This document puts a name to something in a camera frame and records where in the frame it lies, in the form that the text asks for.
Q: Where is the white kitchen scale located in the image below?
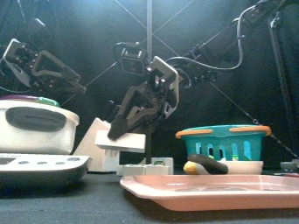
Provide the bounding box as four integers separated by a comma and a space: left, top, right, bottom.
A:
0, 152, 91, 191

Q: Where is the red flat strip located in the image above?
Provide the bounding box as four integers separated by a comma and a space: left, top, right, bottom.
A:
274, 172, 299, 178

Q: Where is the white cube block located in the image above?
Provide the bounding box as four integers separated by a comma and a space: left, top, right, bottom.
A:
72, 117, 147, 173

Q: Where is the rice block with green filling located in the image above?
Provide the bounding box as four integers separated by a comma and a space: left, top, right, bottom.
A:
151, 157, 175, 167

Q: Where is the purple toy food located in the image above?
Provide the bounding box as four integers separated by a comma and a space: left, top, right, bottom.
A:
0, 94, 40, 102

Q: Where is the metal frame pole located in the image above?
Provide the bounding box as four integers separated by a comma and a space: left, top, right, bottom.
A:
267, 12, 296, 147
144, 0, 155, 165

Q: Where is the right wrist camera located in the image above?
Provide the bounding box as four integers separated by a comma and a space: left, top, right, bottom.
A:
114, 42, 148, 76

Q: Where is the grey cable on right arm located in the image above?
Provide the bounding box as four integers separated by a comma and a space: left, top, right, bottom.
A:
166, 3, 260, 72

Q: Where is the teal basket with orange handles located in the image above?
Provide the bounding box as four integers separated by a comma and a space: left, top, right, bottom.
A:
174, 124, 274, 162

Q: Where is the white toy rice block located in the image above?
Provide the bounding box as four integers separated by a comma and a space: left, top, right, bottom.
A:
116, 164, 147, 177
144, 164, 172, 176

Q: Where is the thin diagonal brace wire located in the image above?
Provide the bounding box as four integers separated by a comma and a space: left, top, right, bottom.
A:
115, 0, 299, 158
62, 0, 196, 106

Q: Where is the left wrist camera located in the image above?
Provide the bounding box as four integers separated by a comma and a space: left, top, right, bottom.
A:
23, 17, 52, 47

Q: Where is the green toy food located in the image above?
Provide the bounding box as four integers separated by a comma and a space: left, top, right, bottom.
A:
36, 96, 62, 108

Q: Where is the pink plastic tray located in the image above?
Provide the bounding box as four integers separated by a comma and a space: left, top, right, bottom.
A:
119, 173, 299, 213

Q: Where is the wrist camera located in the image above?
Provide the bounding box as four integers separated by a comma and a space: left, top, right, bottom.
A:
23, 17, 52, 47
114, 42, 148, 76

